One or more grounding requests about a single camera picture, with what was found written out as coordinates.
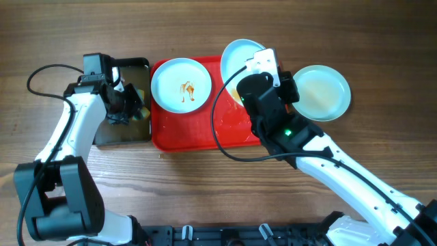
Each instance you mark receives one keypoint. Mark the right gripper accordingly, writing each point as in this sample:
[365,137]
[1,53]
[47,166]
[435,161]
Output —
[288,85]

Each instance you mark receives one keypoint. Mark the light blue plate front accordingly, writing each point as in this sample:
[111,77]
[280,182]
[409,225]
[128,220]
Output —
[233,58]

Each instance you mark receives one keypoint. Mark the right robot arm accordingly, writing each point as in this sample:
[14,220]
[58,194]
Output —
[389,216]

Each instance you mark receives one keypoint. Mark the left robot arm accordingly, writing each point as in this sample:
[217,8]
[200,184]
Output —
[59,198]

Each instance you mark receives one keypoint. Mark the black rectangular water tray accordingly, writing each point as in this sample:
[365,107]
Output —
[137,72]

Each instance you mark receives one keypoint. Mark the light blue plate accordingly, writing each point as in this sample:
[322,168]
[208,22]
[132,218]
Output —
[181,85]
[325,95]
[233,58]

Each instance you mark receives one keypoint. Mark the green yellow sponge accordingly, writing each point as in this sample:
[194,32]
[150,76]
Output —
[144,112]

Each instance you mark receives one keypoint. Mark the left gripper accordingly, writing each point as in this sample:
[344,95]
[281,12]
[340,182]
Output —
[135,106]

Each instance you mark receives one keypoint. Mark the red plastic tray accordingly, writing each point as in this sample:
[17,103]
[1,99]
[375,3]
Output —
[220,120]

